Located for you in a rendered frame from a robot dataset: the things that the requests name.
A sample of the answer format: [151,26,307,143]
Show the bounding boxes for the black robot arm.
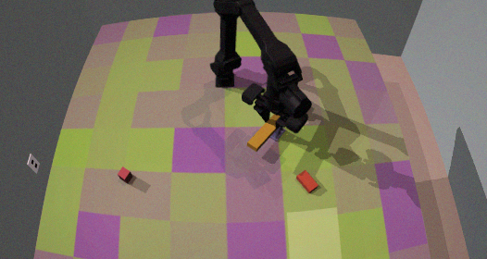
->
[209,0,312,118]

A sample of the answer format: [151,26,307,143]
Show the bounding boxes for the orange bar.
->
[247,114,280,152]

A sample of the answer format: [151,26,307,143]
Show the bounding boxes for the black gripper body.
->
[242,84,308,133]

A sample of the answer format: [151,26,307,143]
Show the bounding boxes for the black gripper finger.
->
[254,106,270,122]
[276,117,285,130]

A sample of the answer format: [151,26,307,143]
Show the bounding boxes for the red cube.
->
[296,171,318,193]
[118,167,132,183]

